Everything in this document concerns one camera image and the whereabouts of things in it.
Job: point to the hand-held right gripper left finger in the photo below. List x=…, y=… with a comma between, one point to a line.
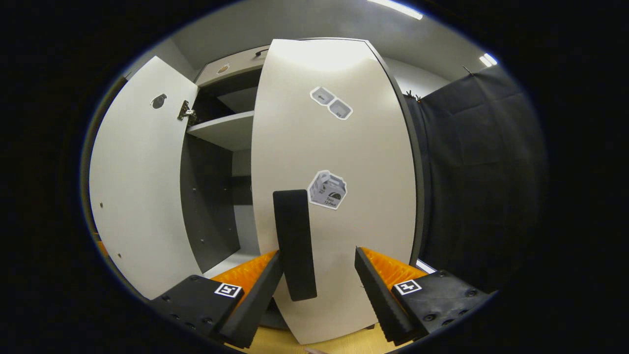
x=258, y=300

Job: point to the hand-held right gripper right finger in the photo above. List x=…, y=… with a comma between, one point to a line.
x=378, y=300

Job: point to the white cabinet door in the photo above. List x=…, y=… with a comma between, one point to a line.
x=354, y=147
x=142, y=187

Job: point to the grey cabinet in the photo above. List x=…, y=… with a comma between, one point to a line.
x=216, y=130

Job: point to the metal door hinge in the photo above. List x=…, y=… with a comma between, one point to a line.
x=186, y=112

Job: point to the black backdrop cloth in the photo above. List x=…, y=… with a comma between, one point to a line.
x=481, y=172

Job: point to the black clip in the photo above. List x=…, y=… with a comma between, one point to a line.
x=412, y=95
x=468, y=71

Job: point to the beige drawer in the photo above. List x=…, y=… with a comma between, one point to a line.
x=236, y=66

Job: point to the small ceiling light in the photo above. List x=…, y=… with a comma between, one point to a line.
x=488, y=60

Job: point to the long ceiling light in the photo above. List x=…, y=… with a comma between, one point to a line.
x=395, y=8

